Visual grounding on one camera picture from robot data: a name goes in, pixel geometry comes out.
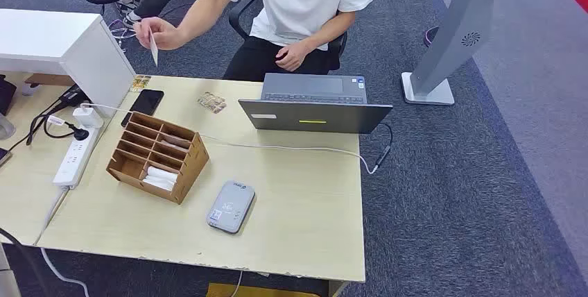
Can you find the person's left hand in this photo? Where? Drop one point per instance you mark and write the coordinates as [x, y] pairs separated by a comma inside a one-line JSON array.
[[294, 56]]

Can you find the person's right hand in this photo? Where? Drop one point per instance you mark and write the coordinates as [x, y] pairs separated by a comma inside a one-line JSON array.
[[163, 35]]

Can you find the hotel print ID card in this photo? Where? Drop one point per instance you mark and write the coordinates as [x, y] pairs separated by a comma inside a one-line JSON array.
[[154, 51]]

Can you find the wooden card organizer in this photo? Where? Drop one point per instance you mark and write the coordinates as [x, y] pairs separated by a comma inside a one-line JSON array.
[[193, 166]]

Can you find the white card stack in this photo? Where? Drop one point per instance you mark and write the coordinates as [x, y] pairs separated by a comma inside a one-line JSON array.
[[160, 177]]

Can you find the grey card reader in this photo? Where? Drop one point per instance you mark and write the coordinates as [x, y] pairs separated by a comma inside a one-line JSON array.
[[229, 207]]

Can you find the person's left forearm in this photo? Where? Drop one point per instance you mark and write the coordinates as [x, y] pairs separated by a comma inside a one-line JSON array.
[[328, 30]]

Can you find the person's right forearm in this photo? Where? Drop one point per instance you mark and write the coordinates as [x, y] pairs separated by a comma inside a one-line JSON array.
[[202, 14]]

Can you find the yellow patterned card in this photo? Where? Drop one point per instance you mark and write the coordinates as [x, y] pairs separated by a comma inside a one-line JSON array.
[[140, 83]]

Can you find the brown card in slot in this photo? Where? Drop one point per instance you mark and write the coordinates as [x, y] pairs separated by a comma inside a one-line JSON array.
[[175, 142]]

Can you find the black white sneaker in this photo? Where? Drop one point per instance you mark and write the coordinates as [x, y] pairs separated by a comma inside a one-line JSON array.
[[126, 4], [130, 19]]

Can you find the grey laptop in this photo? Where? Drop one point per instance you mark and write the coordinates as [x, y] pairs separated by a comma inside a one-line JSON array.
[[312, 118]]

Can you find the black smartphone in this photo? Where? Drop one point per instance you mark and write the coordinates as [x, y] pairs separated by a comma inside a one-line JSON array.
[[146, 102]]

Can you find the white cabinet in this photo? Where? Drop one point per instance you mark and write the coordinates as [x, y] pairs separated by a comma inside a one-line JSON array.
[[69, 46]]

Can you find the black power brick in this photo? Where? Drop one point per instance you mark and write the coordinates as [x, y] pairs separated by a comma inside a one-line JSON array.
[[72, 96]]

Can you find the white charger adapter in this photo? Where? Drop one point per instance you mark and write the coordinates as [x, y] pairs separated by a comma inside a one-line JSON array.
[[87, 117]]

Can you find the wooden block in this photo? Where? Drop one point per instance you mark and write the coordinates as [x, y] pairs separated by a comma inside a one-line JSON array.
[[48, 80]]

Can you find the dark round floor object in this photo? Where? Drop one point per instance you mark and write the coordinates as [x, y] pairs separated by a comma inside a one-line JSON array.
[[429, 36]]

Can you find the small white device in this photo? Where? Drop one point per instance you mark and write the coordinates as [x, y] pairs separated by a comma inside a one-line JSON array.
[[30, 89]]

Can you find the white power strip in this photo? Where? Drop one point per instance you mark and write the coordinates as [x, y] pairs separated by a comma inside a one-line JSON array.
[[75, 157]]

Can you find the grey kiosk stand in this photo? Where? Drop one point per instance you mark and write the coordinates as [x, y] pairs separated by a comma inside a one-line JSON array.
[[459, 23]]

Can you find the black device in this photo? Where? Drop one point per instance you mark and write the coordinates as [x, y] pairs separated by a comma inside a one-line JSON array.
[[5, 95]]

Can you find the clear glass cup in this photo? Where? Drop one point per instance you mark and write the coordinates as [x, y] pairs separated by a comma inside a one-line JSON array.
[[4, 128]]

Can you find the dark phone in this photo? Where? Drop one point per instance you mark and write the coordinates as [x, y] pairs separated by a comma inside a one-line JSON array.
[[3, 156]]

